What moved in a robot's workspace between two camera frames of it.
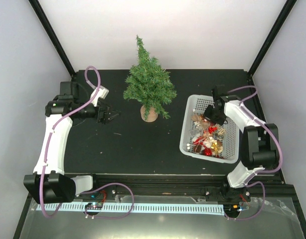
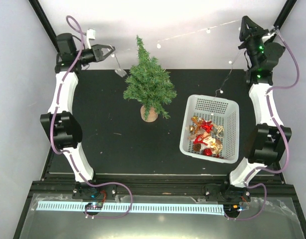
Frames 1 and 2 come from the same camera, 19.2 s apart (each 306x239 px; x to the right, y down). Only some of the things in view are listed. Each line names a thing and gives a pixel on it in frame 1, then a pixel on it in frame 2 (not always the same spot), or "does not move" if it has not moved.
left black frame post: x=45 y=22 does not move
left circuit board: x=97 y=205 does not move
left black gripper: x=104 y=118 → x=97 y=52
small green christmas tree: x=149 y=85 does not move
